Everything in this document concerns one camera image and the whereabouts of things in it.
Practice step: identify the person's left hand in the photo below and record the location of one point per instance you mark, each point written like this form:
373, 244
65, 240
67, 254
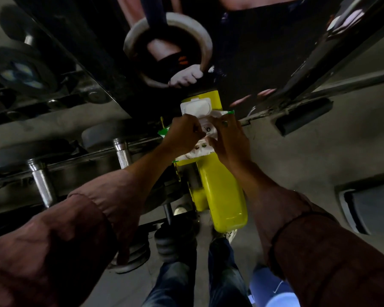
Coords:
182, 134

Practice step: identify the person's right hand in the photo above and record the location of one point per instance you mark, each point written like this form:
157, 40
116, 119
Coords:
232, 143

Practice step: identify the white green wet wipes packet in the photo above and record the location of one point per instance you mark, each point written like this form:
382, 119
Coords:
195, 107

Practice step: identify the black yellow dumbbell rack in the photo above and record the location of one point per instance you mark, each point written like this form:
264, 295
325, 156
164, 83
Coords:
222, 195

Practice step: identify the person's left forearm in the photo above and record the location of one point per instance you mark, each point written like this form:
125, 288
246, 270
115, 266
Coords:
67, 236

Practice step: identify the person's right forearm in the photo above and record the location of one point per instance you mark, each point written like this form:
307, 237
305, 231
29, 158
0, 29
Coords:
323, 252

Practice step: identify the person's white shoe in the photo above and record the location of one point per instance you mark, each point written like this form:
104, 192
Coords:
232, 235

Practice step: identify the person's blue jeans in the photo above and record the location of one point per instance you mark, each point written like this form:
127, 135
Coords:
224, 278

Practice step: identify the light blue plastic object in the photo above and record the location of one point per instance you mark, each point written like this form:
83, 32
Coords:
275, 287

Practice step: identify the gymnast wall poster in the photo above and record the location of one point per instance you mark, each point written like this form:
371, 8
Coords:
243, 44

